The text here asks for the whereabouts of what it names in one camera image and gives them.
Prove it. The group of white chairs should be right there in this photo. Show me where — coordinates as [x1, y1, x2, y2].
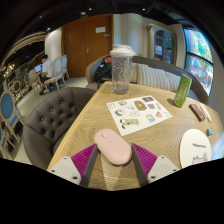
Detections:
[44, 54, 70, 92]

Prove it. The grey tufted armchair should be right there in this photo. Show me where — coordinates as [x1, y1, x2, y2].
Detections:
[21, 86, 98, 171]

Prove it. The striped cushion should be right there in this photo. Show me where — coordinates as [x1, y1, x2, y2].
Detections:
[136, 63, 168, 89]
[163, 70, 183, 94]
[129, 62, 140, 84]

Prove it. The small white tube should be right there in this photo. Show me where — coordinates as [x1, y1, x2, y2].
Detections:
[199, 103, 212, 123]

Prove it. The grey curved sofa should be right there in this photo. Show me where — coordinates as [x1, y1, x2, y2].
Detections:
[85, 54, 210, 106]

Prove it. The black backpack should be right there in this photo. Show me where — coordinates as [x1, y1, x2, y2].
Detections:
[93, 55, 113, 84]

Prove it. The person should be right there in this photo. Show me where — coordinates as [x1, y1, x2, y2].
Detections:
[39, 54, 54, 95]

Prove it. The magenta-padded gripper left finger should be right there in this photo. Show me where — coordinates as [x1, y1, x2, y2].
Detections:
[47, 143, 100, 188]

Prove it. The pink computer mouse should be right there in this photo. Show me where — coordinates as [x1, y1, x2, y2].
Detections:
[93, 128, 133, 166]

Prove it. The brown wooden door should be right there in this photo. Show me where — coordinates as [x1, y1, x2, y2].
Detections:
[61, 14, 114, 79]

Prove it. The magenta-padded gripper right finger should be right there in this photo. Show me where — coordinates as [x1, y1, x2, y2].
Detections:
[130, 143, 181, 188]

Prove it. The glass-door cabinet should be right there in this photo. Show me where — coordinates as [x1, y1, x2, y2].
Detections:
[147, 23, 178, 64]

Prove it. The white round mouse pad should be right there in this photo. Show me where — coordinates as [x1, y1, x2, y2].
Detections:
[179, 128, 213, 169]

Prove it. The white sticker sheet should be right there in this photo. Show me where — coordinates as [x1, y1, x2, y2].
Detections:
[106, 95, 174, 137]

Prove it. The clear plastic shaker bottle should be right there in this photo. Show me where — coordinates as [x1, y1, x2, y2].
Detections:
[109, 44, 138, 95]

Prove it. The black-framed window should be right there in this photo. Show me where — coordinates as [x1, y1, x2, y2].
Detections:
[183, 28, 214, 96]

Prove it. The group of blue-backed chairs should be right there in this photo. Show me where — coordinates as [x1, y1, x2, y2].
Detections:
[0, 71, 38, 159]

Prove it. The open laptop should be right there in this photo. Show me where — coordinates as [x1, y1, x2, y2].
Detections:
[34, 63, 44, 75]

